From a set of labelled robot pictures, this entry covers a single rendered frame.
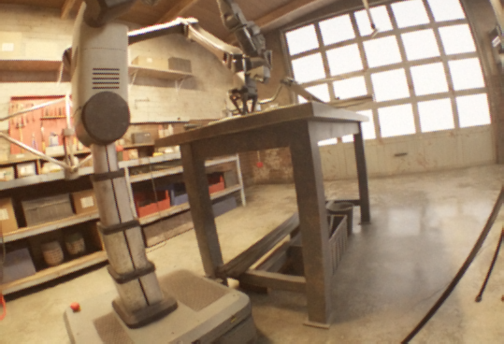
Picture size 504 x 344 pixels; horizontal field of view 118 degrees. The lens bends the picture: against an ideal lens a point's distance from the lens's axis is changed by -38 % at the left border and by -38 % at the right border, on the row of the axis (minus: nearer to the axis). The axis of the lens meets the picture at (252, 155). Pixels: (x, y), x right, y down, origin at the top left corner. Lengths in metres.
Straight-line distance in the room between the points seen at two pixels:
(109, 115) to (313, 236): 0.77
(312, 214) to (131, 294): 0.67
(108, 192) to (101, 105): 0.26
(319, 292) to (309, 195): 0.40
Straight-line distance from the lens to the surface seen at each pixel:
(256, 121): 0.78
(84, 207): 2.10
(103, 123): 0.75
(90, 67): 0.79
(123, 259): 0.83
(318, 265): 0.94
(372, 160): 4.07
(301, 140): 0.82
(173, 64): 3.46
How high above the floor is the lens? 0.78
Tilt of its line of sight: 2 degrees down
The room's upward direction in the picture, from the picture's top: 9 degrees counter-clockwise
